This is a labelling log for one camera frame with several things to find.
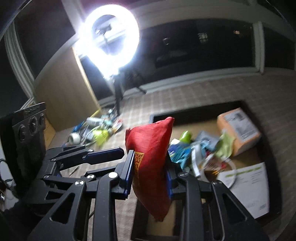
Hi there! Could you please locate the snack packet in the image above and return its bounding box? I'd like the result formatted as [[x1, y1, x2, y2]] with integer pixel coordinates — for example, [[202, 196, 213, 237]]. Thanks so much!
[[111, 118, 123, 134]]

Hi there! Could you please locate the light green cloth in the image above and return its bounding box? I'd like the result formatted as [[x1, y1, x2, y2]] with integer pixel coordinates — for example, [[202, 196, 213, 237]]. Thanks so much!
[[215, 132, 235, 159]]

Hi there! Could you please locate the blue green card package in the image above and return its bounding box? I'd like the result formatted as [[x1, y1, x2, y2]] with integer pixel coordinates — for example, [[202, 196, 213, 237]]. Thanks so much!
[[168, 138, 192, 171]]

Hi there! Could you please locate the grey foil pouch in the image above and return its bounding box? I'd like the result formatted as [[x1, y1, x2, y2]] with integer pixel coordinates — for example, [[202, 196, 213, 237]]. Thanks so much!
[[195, 131, 219, 149]]

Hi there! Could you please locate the green lotion tube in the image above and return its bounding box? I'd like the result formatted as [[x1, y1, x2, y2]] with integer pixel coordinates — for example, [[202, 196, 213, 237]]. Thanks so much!
[[179, 131, 192, 144]]

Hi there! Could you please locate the red fabric pouch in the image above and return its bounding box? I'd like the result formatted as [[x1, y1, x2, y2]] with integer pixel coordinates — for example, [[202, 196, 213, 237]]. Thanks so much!
[[125, 117, 174, 221]]

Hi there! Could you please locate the orange tissue pack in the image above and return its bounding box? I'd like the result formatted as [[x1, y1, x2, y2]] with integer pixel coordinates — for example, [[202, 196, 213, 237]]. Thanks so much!
[[217, 108, 261, 156]]

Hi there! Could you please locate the white round motor part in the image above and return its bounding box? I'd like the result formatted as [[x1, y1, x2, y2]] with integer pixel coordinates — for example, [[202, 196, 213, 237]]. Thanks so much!
[[67, 132, 81, 145]]

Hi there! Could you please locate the yellow shuttlecock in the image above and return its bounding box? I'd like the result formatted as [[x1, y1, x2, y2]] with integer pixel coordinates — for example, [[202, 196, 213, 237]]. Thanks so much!
[[92, 130, 109, 147]]

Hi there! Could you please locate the white power strip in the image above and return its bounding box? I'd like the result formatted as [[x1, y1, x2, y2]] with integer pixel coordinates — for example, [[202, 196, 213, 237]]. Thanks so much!
[[86, 117, 103, 127]]

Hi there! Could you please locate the beige wardrobe panel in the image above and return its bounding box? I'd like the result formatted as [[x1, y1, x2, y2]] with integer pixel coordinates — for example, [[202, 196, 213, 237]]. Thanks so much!
[[34, 47, 100, 132]]

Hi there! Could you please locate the black light tripod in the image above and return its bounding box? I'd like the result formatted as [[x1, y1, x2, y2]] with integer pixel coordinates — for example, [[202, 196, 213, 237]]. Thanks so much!
[[110, 68, 147, 116]]

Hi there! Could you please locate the black tray box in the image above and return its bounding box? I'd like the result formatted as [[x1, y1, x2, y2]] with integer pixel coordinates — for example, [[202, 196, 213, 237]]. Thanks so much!
[[125, 101, 281, 240]]

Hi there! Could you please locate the ring light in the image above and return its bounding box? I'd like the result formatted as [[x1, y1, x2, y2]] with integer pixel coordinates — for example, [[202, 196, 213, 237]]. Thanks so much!
[[78, 4, 140, 80]]

